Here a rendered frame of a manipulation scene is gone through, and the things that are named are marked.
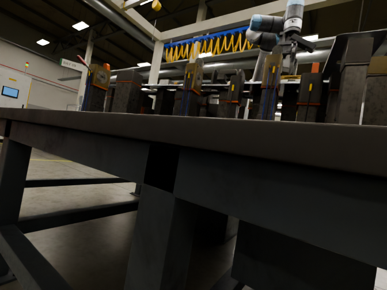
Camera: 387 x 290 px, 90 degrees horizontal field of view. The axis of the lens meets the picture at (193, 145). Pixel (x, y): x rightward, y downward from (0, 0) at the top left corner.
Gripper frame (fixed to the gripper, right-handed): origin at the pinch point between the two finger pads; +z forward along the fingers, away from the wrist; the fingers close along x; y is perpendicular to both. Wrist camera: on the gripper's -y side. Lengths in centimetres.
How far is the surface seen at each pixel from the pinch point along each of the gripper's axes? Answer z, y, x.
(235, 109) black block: 22.7, 18.3, 19.0
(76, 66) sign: -354, 1156, -593
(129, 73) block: 5, 78, 21
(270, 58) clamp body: 5.2, 6.5, 24.9
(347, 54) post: 13.5, -13.0, 40.4
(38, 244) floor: 106, 115, 31
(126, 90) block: 15, 78, 21
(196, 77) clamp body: 9.1, 37.9, 20.6
